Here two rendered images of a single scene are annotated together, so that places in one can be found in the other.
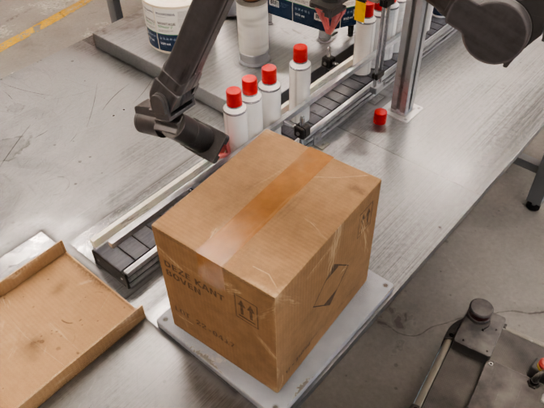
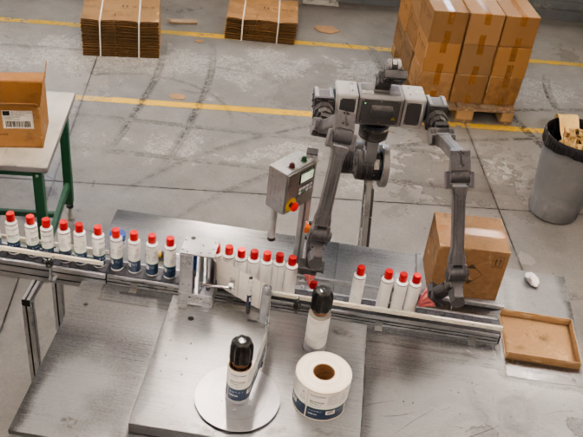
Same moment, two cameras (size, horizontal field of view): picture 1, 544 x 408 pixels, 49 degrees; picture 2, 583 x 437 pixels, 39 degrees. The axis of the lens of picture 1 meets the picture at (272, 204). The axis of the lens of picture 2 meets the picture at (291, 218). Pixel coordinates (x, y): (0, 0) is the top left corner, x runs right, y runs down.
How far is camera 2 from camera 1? 3.80 m
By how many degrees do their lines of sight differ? 87
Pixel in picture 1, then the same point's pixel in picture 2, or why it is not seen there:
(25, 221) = (509, 386)
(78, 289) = (513, 341)
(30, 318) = (538, 347)
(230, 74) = (339, 350)
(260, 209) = (477, 232)
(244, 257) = (497, 229)
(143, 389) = (520, 301)
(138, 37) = (341, 425)
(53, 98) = not seen: outside the picture
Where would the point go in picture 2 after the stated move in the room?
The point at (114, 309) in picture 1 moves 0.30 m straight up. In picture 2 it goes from (507, 324) to (526, 270)
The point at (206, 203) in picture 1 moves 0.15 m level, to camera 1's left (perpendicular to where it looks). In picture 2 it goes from (489, 244) to (515, 264)
